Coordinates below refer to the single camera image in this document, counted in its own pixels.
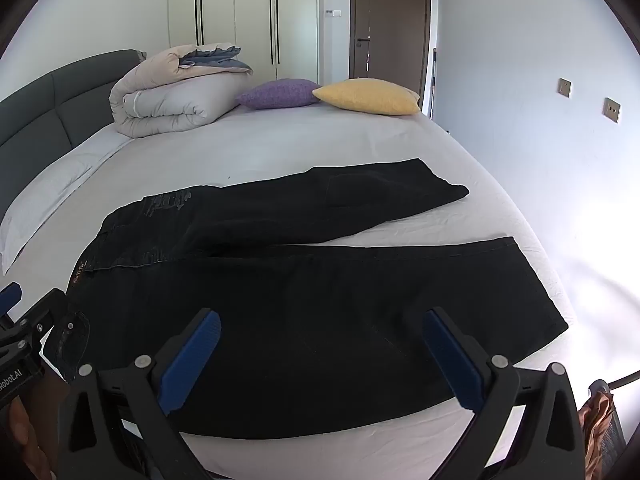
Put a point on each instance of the metal wall socket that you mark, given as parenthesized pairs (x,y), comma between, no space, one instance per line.
(611,110)
(565,87)

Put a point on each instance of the brown door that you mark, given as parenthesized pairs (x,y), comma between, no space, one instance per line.
(390,10)

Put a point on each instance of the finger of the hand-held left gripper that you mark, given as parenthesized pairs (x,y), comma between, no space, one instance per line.
(10,297)
(45,307)

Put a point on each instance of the grey padded headboard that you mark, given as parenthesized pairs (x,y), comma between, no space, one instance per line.
(45,110)

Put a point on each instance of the white pillow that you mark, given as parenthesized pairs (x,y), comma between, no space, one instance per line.
(45,185)

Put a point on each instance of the person's left hand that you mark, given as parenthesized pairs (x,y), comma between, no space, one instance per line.
(25,435)

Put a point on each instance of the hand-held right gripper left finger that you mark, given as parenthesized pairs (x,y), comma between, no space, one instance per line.
(192,355)

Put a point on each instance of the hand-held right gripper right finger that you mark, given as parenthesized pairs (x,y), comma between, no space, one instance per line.
(452,360)

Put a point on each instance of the white wardrobe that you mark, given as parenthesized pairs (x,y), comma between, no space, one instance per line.
(240,10)

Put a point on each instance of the yellow pillow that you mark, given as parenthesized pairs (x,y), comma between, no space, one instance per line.
(367,96)

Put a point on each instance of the black pants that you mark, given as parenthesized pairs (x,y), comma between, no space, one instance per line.
(300,310)

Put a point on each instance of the brown bag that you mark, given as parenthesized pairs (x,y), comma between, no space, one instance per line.
(600,425)

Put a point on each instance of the folded beige grey duvet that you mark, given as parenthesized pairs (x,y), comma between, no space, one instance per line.
(170,100)

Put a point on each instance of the bed with white sheet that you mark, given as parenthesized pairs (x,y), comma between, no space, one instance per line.
(300,145)

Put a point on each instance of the purple pillow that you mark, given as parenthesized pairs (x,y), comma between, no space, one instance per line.
(277,94)

